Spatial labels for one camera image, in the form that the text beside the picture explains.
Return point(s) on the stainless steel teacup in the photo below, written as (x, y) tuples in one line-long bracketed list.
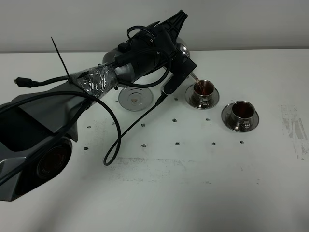
[(203, 91), (242, 113)]

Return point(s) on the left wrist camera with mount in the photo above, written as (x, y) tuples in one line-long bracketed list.
[(181, 67)]

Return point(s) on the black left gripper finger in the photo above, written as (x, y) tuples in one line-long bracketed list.
[(174, 24), (153, 24)]

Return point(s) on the front stainless steel teacup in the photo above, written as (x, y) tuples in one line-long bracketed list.
[(242, 113)]

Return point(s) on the front stainless steel saucer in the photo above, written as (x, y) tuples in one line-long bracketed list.
[(227, 120)]

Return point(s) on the rear stainless steel teacup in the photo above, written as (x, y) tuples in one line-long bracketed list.
[(203, 91)]

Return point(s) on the black cable tie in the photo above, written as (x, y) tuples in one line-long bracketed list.
[(60, 58)]

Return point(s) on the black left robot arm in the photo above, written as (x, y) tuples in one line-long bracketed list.
[(37, 129)]

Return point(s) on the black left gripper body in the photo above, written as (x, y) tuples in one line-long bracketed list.
[(142, 52)]

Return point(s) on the stainless steel teapot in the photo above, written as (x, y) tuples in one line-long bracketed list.
[(181, 45)]

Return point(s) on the round steel teapot coaster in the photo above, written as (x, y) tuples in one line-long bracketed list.
[(135, 99)]

